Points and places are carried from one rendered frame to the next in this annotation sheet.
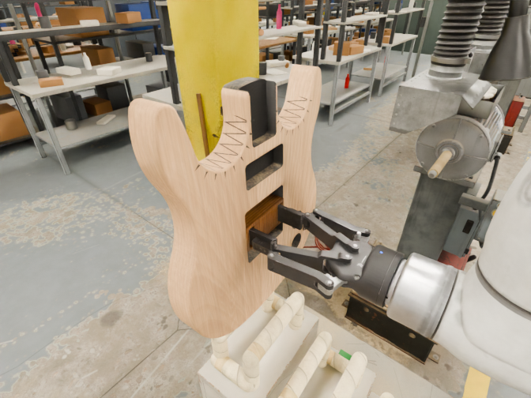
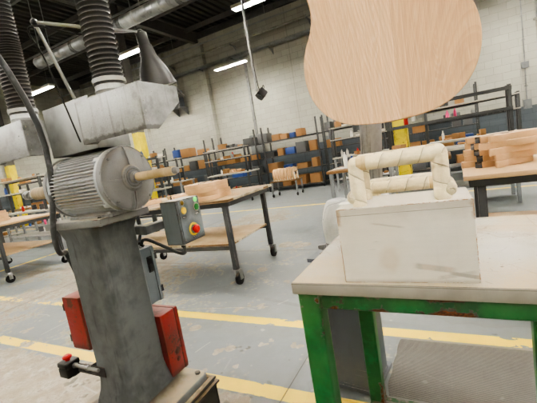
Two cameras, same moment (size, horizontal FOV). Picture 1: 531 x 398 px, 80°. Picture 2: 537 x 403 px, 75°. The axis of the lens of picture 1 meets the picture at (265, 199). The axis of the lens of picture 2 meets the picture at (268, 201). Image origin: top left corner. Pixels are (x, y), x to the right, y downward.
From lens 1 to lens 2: 1.23 m
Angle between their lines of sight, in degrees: 94
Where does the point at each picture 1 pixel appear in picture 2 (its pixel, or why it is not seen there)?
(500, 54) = (159, 66)
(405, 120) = (154, 114)
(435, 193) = (117, 248)
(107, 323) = not seen: outside the picture
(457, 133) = (129, 158)
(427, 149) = (117, 184)
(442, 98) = (167, 89)
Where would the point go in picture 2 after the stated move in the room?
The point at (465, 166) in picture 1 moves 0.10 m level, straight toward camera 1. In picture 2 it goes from (147, 185) to (166, 182)
